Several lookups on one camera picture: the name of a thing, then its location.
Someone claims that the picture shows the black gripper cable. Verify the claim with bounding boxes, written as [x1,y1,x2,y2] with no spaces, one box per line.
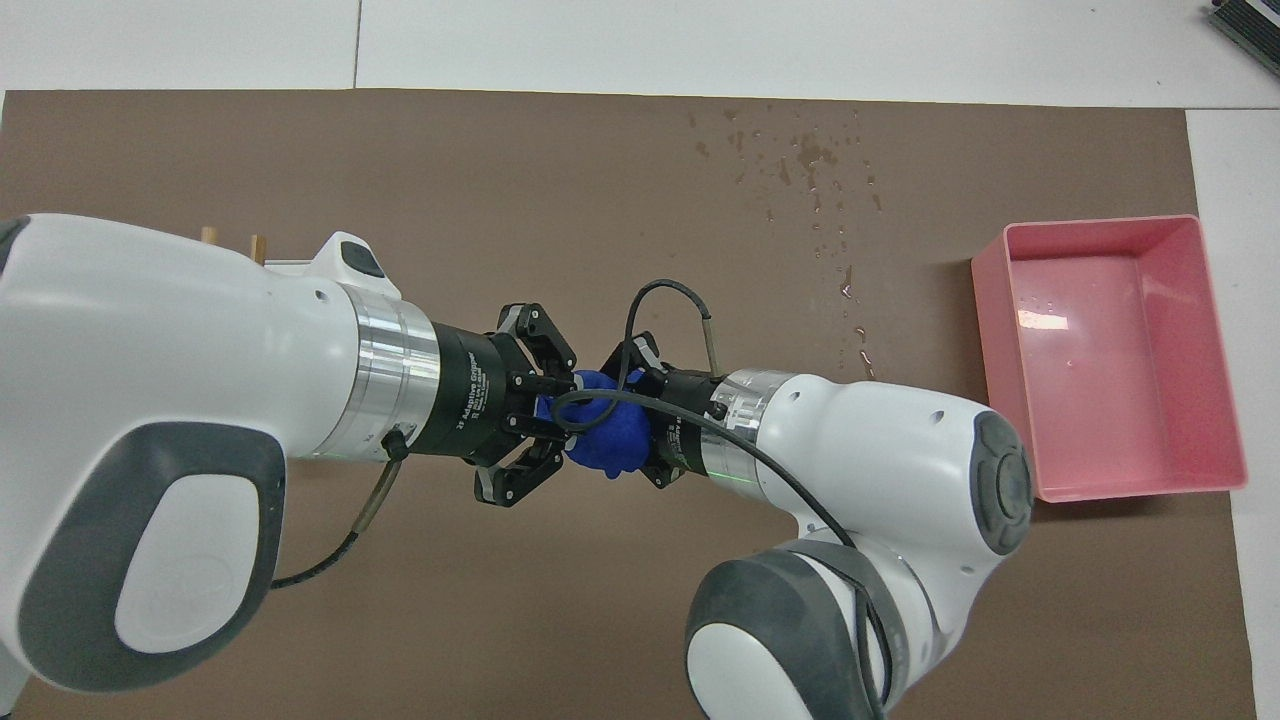
[270,428,413,591]
[552,279,893,716]

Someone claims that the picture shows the blue towel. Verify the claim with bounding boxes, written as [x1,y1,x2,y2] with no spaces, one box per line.
[537,370,653,479]

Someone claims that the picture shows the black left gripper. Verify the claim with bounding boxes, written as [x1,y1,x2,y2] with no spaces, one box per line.
[415,302,581,508]

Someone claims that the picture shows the pink plastic bin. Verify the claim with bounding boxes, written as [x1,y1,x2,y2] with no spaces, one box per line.
[970,214,1249,503]

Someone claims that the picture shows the brown table mat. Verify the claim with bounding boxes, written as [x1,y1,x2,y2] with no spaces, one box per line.
[0,88,1259,720]

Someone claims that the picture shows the grey ribbed device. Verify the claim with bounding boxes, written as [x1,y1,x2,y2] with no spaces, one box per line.
[1205,0,1280,51]

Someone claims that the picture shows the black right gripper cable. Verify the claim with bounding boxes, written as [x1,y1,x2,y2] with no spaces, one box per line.
[552,279,893,716]

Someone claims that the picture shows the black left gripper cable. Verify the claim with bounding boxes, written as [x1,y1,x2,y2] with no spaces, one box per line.
[270,428,413,591]

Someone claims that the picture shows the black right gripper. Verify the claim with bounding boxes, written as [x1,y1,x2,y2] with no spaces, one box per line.
[600,332,723,492]

